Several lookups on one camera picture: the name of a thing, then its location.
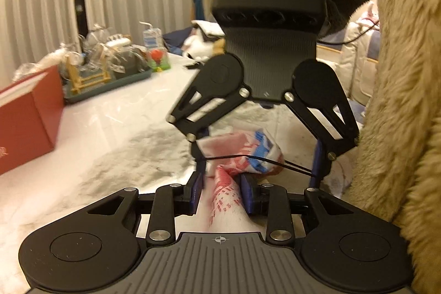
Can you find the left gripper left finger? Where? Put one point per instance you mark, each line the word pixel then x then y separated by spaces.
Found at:
pixel 169 202

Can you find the plastic bag of goods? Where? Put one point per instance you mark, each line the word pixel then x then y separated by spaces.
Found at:
pixel 52 59

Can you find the teal dish tray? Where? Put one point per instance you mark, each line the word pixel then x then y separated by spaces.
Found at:
pixel 71 98

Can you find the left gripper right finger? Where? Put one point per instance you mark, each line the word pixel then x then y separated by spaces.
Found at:
pixel 272 202

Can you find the milk carton with straw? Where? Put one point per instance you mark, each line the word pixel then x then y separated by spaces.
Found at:
pixel 152 36

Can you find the white plush dog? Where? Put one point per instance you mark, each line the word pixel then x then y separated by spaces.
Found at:
pixel 197 49

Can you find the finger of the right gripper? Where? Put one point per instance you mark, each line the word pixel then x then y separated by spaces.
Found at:
pixel 200 161
pixel 321 165

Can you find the white printed shopping bag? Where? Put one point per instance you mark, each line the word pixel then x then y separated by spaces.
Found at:
pixel 244 150

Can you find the red cardboard box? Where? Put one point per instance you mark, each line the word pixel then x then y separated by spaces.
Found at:
pixel 31 111

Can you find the grey glass pitcher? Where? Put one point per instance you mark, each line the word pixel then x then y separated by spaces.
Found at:
pixel 127 62

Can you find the green toy with orange figure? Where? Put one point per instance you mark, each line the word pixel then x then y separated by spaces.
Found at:
pixel 158 59

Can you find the wooden drying rack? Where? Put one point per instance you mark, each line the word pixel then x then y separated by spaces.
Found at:
pixel 84 76

